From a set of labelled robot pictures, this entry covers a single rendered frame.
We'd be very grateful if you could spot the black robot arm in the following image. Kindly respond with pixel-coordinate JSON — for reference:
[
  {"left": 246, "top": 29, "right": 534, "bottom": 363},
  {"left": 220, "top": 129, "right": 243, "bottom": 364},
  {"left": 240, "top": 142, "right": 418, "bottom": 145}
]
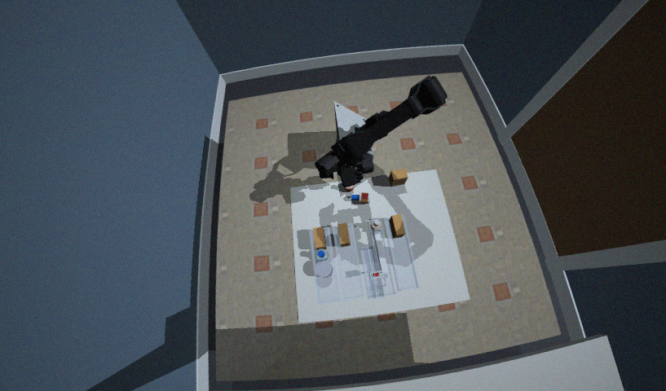
[{"left": 315, "top": 75, "right": 447, "bottom": 187}]

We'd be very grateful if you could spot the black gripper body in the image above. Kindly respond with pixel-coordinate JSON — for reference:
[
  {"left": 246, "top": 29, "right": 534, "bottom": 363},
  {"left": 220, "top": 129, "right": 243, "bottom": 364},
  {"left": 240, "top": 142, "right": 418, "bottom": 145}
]
[{"left": 319, "top": 154, "right": 374, "bottom": 178}]

